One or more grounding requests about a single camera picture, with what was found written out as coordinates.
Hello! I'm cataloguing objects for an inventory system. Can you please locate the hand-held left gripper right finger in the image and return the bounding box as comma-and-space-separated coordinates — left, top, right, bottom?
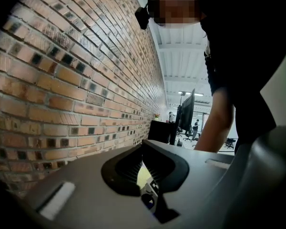
142, 139, 190, 224

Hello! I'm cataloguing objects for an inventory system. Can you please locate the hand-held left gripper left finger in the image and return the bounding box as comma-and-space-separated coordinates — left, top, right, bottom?
101, 148, 144, 197

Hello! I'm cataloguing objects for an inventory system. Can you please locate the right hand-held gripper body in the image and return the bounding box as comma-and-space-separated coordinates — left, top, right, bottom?
141, 179, 161, 211

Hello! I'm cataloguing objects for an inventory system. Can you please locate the person's right forearm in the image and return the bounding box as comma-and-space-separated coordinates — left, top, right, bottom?
193, 87, 236, 153

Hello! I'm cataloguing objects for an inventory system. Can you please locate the black cabinet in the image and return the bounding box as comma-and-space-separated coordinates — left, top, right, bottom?
147, 120, 177, 146

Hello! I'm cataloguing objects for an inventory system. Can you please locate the large black monitor on stand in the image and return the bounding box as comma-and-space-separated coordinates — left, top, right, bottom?
175, 88, 196, 139

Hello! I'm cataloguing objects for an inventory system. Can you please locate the person's black shirt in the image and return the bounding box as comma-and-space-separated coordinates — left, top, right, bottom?
196, 0, 286, 154

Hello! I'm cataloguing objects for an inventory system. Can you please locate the person's head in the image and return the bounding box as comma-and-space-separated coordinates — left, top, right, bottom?
148, 0, 207, 29

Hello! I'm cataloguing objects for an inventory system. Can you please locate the black head-worn camera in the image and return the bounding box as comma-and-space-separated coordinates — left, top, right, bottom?
134, 5, 150, 31

